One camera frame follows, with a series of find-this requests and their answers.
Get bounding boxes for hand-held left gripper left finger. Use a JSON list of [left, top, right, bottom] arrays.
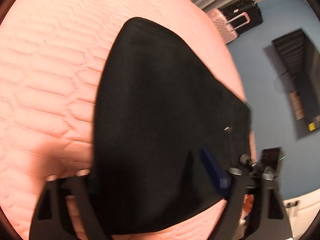
[[29, 169, 112, 240]]

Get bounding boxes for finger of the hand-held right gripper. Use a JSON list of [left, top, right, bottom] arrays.
[[239, 153, 265, 179]]

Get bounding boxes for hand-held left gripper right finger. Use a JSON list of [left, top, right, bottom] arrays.
[[199, 144, 293, 240]]

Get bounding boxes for black pants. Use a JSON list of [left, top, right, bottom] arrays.
[[93, 17, 253, 237]]

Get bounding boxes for white cabinet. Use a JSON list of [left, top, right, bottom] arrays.
[[285, 195, 320, 233]]

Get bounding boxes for pink quilted bed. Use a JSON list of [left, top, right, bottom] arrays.
[[0, 0, 257, 240]]

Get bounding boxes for pink suitcase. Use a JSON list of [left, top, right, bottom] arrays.
[[206, 8, 251, 45]]

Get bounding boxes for black suitcase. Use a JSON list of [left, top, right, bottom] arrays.
[[221, 0, 263, 34]]

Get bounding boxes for beige wall socket panel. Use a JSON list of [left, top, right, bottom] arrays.
[[287, 90, 307, 122]]

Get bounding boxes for wall-mounted television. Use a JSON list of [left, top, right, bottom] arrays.
[[272, 29, 320, 140]]

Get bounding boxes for black television cable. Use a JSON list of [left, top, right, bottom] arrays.
[[274, 70, 290, 95]]

